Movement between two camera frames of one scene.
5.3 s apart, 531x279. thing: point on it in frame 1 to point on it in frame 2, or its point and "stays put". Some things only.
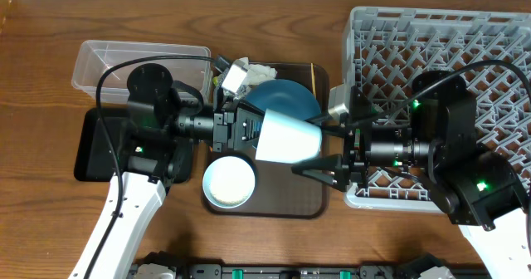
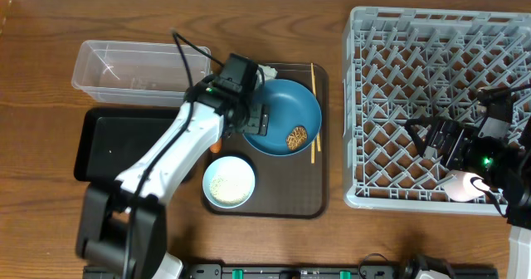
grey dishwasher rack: (387, 49) stays put
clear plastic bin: (96, 57) stays put
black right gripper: (353, 156) to (459, 134)
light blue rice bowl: (228, 182) stays put
